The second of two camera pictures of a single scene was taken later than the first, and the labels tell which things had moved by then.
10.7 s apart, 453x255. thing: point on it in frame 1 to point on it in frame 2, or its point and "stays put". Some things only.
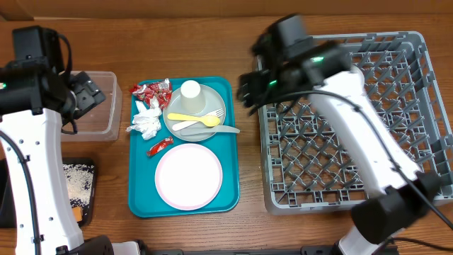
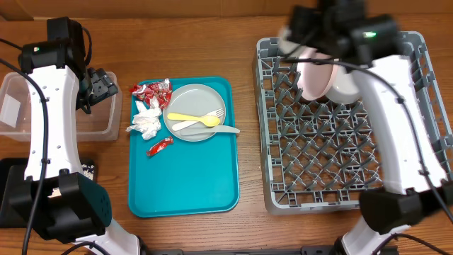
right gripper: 253,85 to 298,32
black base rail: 318,250 stays put
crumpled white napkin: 147,122 stays put
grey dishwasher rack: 308,168 stays put
